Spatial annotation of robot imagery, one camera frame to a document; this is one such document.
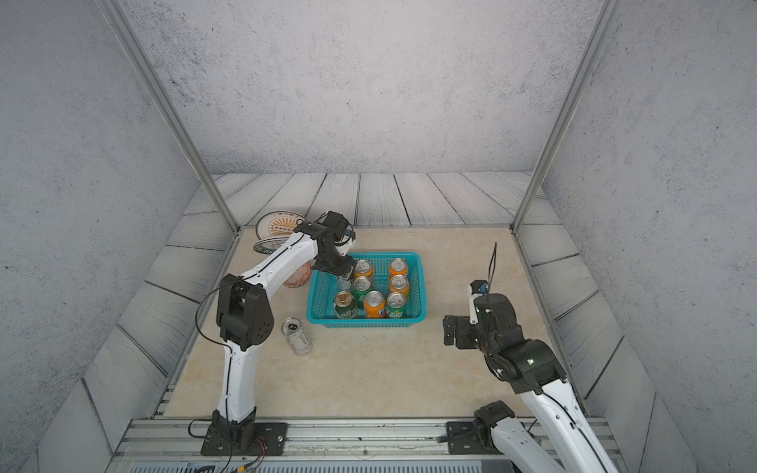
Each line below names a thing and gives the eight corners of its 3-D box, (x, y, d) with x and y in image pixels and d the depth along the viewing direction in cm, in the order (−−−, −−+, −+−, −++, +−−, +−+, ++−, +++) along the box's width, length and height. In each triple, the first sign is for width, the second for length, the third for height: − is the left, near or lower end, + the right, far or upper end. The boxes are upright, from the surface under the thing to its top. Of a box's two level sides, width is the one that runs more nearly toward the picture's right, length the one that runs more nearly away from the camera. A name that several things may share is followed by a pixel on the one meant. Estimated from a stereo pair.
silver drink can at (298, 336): (292, 356, 89) (279, 335, 78) (296, 339, 92) (283, 316, 82) (310, 356, 89) (299, 335, 78) (313, 339, 92) (303, 316, 82)
